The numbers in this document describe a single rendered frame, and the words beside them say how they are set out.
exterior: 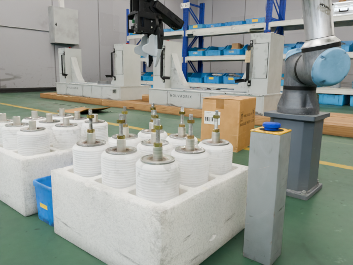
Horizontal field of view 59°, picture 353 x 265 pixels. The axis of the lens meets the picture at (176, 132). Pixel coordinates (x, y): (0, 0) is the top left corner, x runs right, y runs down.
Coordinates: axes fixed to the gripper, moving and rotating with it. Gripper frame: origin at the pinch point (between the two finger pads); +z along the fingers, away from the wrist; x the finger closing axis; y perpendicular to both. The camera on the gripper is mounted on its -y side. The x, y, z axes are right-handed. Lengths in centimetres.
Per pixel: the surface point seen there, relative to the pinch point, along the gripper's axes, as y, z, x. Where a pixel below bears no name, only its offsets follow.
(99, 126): 10.0, 22.7, -23.3
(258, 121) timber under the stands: -159, 43, -101
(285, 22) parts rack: -390, -82, -268
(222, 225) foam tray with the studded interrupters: -3, 41, 32
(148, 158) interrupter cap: 16.6, 21.4, 28.0
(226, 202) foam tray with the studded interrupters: -3.7, 34.9, 31.5
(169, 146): 5.5, 22.1, 18.7
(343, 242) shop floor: -32, 47, 47
